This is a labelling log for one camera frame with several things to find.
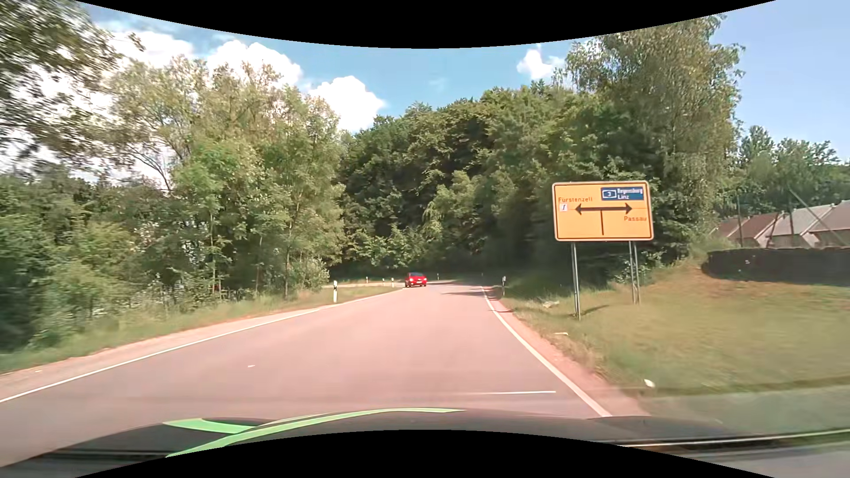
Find wood of green trees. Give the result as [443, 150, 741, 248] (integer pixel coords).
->
[0, 0, 850, 353]

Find grey asphalt road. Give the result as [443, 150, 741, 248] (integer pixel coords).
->
[0, 279, 648, 466]

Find road markings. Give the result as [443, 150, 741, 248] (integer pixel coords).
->
[0, 284, 613, 418]

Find yellow direction road sign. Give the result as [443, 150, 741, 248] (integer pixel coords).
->
[552, 180, 655, 321]

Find car's own bonnet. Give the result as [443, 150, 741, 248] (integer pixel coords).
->
[27, 407, 850, 466]

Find grass verge with trees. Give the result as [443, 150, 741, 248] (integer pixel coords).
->
[0, 284, 399, 374]

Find grass bank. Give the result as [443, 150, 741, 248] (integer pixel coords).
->
[488, 255, 850, 436]

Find dark hedge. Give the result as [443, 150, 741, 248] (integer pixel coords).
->
[701, 246, 850, 286]

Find buildings with brown roofs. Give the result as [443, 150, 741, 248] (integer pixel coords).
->
[712, 199, 850, 250]

